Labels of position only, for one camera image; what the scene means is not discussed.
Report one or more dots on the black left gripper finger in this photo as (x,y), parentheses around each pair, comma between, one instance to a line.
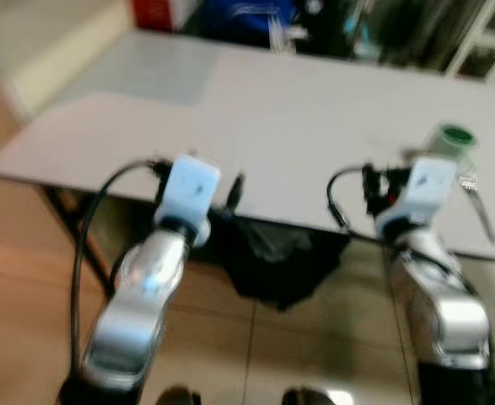
(236,192)

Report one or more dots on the green and white cup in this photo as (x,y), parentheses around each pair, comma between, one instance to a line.
(451,148)

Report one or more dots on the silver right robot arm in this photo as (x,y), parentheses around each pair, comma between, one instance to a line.
(445,312)

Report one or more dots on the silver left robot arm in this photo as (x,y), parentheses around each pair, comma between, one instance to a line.
(137,299)

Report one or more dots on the black bag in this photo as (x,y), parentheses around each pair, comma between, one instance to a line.
(272,257)

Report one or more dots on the silver metal fork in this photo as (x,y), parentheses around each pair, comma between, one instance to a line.
(483,218)

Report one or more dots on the dark table leg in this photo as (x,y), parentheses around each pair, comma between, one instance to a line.
(72,221)

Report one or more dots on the blue object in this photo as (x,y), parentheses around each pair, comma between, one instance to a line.
(247,18)

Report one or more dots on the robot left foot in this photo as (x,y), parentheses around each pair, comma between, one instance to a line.
(180,396)

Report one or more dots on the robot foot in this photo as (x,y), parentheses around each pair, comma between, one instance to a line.
(180,396)
(308,396)

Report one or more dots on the red object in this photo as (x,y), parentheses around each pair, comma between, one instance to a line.
(152,12)

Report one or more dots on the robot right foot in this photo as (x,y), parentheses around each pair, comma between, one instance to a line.
(308,396)

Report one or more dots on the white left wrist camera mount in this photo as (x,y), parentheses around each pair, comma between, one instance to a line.
(188,187)

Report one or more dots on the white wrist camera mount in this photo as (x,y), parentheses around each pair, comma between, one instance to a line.
(188,187)
(424,186)

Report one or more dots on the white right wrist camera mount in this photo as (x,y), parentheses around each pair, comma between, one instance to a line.
(424,186)

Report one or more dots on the white window frame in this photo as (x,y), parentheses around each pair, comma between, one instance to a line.
(487,42)

